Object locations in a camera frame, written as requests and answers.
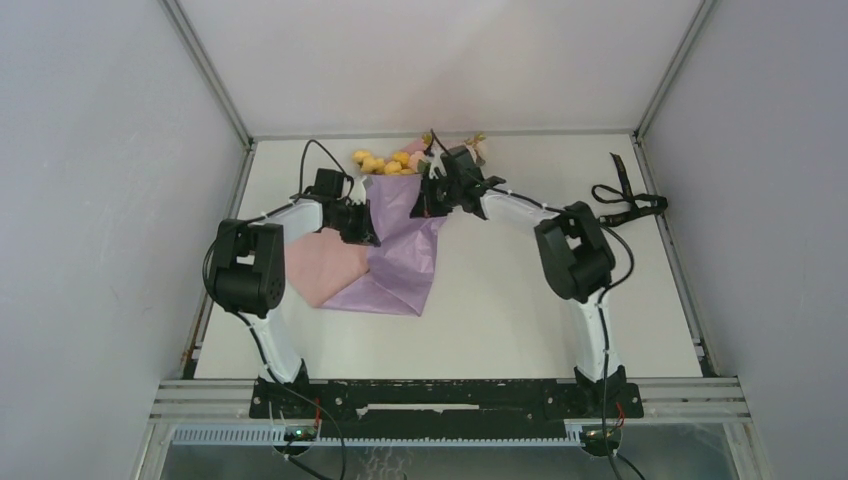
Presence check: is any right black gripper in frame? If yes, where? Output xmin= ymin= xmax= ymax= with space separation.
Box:
xmin=413 ymin=171 xmax=465 ymax=217

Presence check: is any fake flower bouquet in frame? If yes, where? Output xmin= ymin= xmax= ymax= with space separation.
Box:
xmin=351 ymin=131 xmax=487 ymax=179

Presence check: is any purple pink wrapping paper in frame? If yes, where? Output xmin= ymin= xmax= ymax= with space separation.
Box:
xmin=285 ymin=173 xmax=445 ymax=316

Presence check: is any black ribbon strap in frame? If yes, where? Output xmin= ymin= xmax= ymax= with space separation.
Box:
xmin=590 ymin=153 xmax=670 ymax=229

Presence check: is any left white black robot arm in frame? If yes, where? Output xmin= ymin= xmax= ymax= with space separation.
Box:
xmin=202 ymin=168 xmax=381 ymax=417

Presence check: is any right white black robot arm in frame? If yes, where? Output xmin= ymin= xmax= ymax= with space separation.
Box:
xmin=410 ymin=146 xmax=627 ymax=416

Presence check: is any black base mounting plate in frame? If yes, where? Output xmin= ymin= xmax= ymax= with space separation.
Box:
xmin=248 ymin=379 xmax=645 ymax=439

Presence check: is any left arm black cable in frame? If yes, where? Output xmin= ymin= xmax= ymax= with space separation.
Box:
xmin=201 ymin=139 xmax=356 ymax=480

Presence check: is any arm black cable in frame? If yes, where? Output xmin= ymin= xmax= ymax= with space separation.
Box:
xmin=201 ymin=139 xmax=356 ymax=480
xmin=429 ymin=129 xmax=637 ymax=480

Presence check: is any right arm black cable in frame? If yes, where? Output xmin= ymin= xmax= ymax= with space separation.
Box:
xmin=429 ymin=129 xmax=637 ymax=480

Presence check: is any aluminium frame rail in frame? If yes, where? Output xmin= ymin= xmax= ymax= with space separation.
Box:
xmin=151 ymin=378 xmax=752 ymax=423

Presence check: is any white slotted cable duct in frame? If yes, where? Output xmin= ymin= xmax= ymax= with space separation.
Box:
xmin=171 ymin=423 xmax=600 ymax=447

